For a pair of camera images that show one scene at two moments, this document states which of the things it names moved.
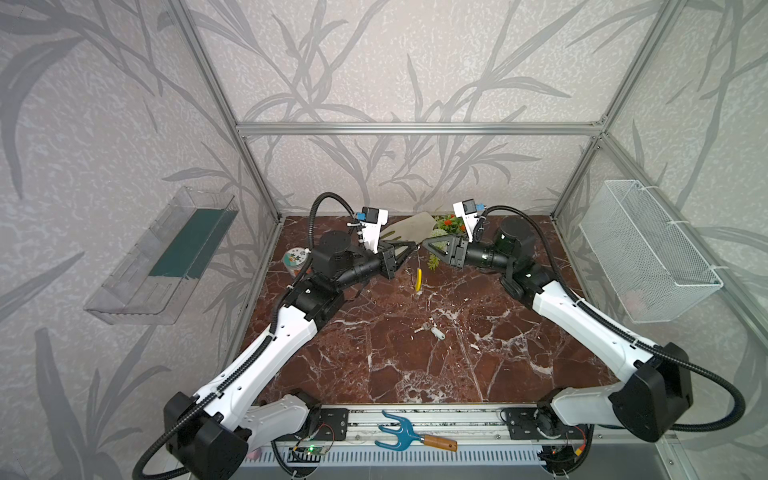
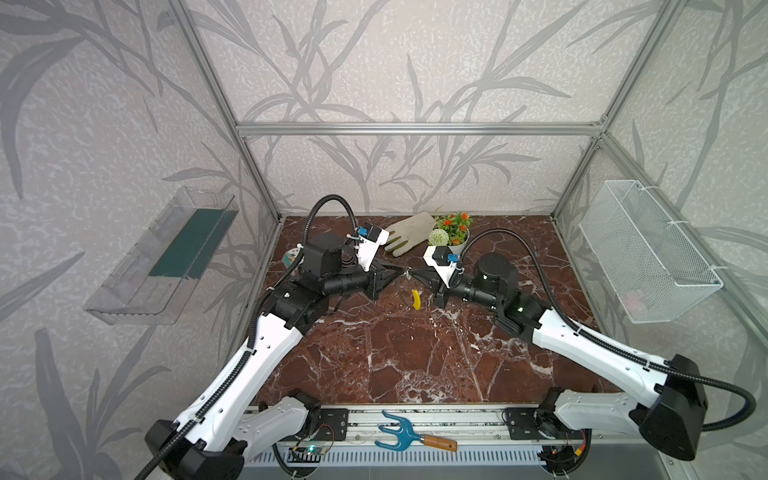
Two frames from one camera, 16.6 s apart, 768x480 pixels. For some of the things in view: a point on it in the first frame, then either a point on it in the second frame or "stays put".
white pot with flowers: x=446 y=224 stays put
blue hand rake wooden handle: x=406 y=436 stays put
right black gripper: x=458 y=252 to x=443 y=288
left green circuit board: x=313 y=450 stays put
